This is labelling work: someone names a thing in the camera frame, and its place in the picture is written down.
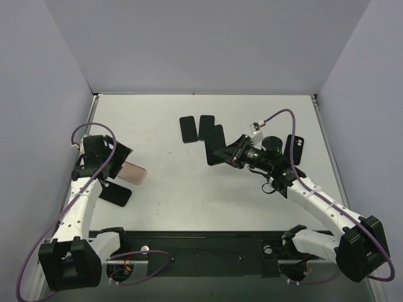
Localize blue phone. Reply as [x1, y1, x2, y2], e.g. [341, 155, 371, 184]
[198, 115, 215, 141]

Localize black ring phone case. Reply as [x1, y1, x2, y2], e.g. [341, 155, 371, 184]
[99, 181, 132, 207]

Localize black phone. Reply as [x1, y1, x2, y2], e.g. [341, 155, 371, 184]
[179, 116, 198, 143]

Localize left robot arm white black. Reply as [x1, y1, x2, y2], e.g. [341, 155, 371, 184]
[38, 135, 133, 292]

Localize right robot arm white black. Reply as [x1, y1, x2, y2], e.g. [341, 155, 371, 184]
[213, 135, 390, 282]

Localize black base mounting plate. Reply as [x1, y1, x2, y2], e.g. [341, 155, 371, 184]
[107, 231, 313, 280]

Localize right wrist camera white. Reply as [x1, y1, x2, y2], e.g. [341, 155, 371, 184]
[250, 120, 266, 145]

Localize aluminium frame rail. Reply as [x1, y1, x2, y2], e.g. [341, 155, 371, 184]
[310, 94, 349, 208]

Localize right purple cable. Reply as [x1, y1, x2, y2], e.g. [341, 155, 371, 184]
[261, 109, 396, 286]

